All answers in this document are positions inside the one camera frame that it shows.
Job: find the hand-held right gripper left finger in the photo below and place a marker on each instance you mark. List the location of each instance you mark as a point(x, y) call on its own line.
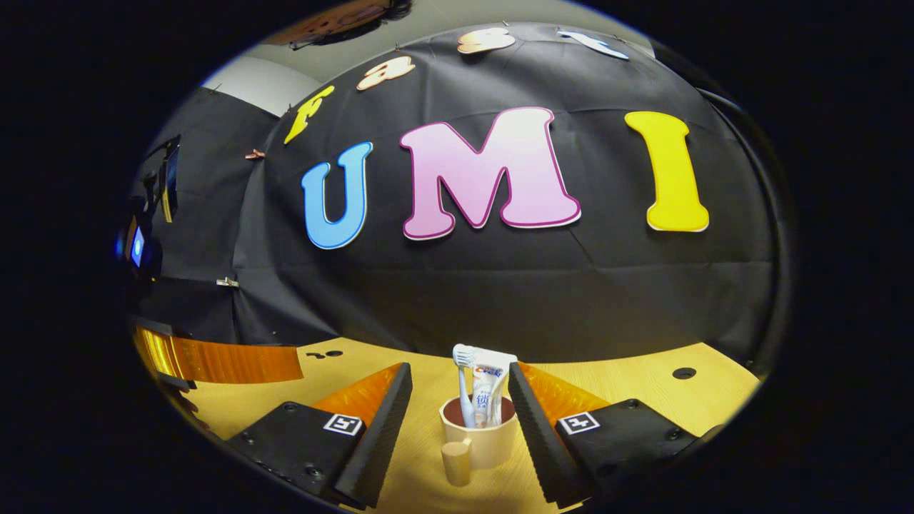
point(378, 435)

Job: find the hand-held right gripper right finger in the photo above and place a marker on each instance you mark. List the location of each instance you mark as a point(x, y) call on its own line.
point(539, 435)

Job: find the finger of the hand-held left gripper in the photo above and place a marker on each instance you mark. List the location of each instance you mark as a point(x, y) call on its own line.
point(228, 363)

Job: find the beige cup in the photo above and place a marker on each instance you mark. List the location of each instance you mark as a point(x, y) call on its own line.
point(493, 442)

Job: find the white toothpaste tube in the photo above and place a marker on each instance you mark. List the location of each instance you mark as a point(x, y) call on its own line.
point(487, 392)

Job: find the white toothbrush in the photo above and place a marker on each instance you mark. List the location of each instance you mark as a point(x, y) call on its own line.
point(464, 357)

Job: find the yellow wooden desktop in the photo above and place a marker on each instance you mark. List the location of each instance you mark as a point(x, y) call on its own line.
point(671, 400)

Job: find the silver cloth clip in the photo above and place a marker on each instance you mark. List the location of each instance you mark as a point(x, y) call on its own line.
point(228, 283)

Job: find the black backdrop cloth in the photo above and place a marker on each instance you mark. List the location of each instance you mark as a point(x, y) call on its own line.
point(500, 293)

